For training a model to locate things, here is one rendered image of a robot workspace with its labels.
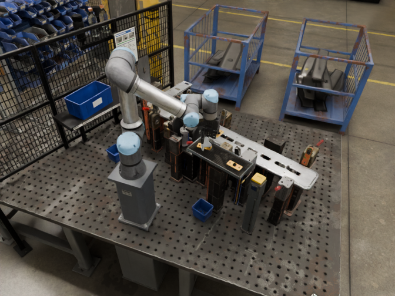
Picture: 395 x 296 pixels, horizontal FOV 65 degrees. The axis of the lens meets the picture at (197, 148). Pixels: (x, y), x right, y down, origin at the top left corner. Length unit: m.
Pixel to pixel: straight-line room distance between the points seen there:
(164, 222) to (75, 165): 0.86
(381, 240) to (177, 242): 1.94
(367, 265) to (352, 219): 0.45
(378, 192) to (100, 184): 2.70
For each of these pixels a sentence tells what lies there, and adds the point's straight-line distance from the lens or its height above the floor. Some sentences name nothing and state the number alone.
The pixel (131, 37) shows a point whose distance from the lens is 2.69.
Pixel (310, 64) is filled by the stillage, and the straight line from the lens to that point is 4.40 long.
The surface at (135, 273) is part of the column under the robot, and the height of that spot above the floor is 0.15.
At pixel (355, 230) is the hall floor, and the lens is 3.20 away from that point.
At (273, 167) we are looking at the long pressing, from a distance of 1.99.
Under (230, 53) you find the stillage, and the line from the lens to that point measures 4.52.
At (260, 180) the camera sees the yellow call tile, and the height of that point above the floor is 1.16.
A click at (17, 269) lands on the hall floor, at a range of 2.97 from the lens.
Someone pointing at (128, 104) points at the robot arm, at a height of 1.48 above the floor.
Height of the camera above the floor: 2.36
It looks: 41 degrees down
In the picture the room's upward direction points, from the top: 2 degrees clockwise
